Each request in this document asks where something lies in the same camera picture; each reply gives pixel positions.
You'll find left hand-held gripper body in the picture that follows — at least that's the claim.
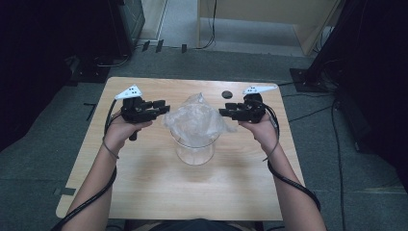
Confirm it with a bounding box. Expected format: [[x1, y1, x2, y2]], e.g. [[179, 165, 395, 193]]
[[114, 84, 154, 141]]

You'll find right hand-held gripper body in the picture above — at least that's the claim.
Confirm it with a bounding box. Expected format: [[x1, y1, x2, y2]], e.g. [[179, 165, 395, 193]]
[[237, 84, 279, 125]]

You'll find clear plastic bag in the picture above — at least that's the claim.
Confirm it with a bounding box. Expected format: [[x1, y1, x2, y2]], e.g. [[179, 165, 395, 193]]
[[163, 91, 238, 148]]

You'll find clear round plastic container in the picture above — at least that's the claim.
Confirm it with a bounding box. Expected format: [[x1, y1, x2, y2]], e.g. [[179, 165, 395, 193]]
[[169, 128, 221, 167]]

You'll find person's right hand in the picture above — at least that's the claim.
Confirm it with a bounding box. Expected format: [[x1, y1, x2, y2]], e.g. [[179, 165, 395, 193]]
[[239, 113, 280, 156]]

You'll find person's left hand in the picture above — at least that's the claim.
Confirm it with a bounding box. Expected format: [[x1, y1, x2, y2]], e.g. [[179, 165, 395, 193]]
[[103, 114, 154, 156]]

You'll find black floor tape strip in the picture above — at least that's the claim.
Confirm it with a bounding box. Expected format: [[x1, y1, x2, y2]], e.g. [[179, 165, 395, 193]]
[[83, 102, 98, 122]]

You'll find black stand base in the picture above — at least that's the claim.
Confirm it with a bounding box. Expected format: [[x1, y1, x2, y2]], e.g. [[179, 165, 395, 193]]
[[67, 56, 112, 87], [289, 66, 333, 94]]

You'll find black cabinet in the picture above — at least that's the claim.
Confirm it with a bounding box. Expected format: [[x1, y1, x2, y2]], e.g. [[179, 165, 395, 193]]
[[107, 0, 146, 60]]

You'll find light wooden furniture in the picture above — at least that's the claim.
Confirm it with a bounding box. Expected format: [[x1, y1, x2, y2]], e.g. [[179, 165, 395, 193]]
[[196, 0, 342, 56]]

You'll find grey floor tape strip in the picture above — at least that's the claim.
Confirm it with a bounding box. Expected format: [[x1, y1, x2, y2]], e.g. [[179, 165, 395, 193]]
[[53, 187, 77, 197]]

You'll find dark curtain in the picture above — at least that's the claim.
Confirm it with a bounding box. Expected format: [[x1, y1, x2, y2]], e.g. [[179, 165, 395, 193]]
[[306, 0, 408, 193], [0, 0, 78, 152]]

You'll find person's dark clothing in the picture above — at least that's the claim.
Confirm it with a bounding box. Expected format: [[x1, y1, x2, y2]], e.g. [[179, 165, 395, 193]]
[[150, 218, 244, 231]]

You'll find grey wrist strap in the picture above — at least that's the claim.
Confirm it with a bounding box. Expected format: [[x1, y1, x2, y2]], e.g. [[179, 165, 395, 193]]
[[262, 121, 281, 163], [101, 137, 121, 161]]

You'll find black floor cable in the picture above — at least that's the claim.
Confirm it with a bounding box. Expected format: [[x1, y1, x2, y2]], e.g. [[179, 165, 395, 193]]
[[330, 99, 346, 231], [288, 105, 335, 123]]

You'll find black hanging cable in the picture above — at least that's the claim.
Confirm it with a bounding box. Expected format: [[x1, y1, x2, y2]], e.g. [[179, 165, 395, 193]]
[[191, 0, 217, 51]]

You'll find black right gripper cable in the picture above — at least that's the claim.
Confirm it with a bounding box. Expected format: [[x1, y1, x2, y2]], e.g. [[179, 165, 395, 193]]
[[256, 99, 321, 213]]

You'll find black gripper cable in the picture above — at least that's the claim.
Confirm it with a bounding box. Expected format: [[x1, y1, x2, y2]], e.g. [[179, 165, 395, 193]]
[[256, 99, 321, 213], [50, 98, 118, 231]]

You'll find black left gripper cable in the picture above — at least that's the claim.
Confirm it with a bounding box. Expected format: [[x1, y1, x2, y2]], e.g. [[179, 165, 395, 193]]
[[50, 98, 118, 231]]

